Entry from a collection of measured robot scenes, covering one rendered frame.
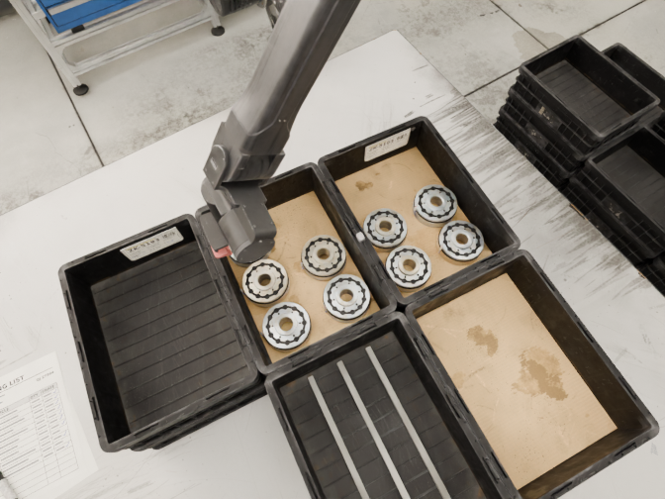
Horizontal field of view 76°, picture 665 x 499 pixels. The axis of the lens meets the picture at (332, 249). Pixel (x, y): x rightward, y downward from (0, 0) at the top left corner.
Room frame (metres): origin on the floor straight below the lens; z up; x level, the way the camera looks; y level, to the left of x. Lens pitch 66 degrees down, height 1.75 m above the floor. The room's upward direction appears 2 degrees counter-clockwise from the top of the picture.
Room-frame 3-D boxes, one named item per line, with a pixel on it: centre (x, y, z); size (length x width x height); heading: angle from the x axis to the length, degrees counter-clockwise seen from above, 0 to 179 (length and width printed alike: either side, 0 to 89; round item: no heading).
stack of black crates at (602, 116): (1.13, -0.93, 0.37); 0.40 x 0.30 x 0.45; 30
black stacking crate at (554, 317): (0.12, -0.35, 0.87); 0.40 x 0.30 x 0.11; 24
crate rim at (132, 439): (0.24, 0.36, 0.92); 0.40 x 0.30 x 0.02; 24
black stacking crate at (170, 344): (0.24, 0.36, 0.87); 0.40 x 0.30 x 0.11; 24
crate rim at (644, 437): (0.12, -0.35, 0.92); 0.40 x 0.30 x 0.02; 24
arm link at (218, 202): (0.32, 0.15, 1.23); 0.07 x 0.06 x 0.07; 28
